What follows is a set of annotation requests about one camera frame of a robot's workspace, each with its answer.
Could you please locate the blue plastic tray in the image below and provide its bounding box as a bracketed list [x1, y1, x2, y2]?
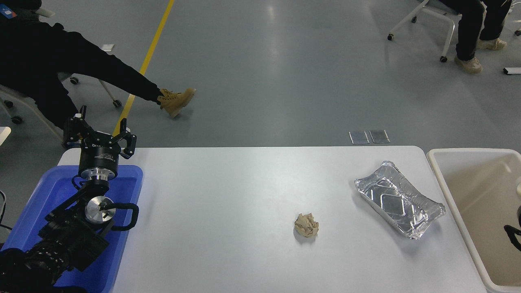
[0, 165, 144, 293]

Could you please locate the crumpled tan paper ball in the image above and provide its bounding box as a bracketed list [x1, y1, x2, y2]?
[294, 213, 319, 238]

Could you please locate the thin black cable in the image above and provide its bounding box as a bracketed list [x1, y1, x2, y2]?
[0, 190, 13, 232]

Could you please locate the person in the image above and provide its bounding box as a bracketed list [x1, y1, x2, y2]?
[440, 0, 513, 74]
[0, 0, 197, 141]

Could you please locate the silver foil tray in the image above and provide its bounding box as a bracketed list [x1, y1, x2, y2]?
[354, 160, 447, 240]

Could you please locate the large pale plastic bin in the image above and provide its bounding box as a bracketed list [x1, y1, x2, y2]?
[427, 148, 521, 293]

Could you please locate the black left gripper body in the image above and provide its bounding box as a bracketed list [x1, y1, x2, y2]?
[78, 138, 121, 172]

